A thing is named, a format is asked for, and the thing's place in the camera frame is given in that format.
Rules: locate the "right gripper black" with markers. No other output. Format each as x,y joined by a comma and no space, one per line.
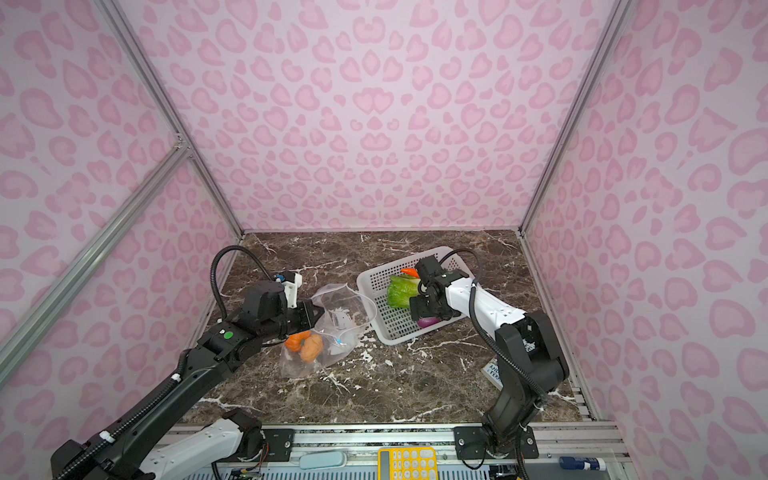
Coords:
419,303

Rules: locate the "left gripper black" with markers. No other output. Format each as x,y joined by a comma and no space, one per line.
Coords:
308,318

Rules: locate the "purple onion toy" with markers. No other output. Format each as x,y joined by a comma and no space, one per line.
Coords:
427,322

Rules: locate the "brown potato toy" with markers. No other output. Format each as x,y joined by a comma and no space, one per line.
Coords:
311,348

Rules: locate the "clear zip top bag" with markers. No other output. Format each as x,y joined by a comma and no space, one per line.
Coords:
347,315

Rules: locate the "orange pumpkin toy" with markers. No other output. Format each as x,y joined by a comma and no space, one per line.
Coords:
295,342

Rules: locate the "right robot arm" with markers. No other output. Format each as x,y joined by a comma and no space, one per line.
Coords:
530,359

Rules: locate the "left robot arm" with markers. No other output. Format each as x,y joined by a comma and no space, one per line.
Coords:
118,450

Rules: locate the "green lettuce toy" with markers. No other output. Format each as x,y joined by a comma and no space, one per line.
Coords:
401,290

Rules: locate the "orange carrot toy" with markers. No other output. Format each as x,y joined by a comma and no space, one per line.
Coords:
410,272

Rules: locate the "white plastic basket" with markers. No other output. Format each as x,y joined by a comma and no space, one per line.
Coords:
395,326

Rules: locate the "colourful paperback book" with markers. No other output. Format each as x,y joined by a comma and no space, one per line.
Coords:
491,372

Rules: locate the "light blue flat case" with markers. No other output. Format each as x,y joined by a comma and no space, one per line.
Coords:
323,460

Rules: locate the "yellow calculator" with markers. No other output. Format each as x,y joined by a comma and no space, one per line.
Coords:
407,463

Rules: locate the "blue white marker pen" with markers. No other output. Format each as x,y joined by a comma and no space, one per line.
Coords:
582,463

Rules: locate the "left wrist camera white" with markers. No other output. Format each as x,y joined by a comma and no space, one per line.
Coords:
291,281

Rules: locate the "aluminium frame rail base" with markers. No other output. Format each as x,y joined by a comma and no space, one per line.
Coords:
575,450

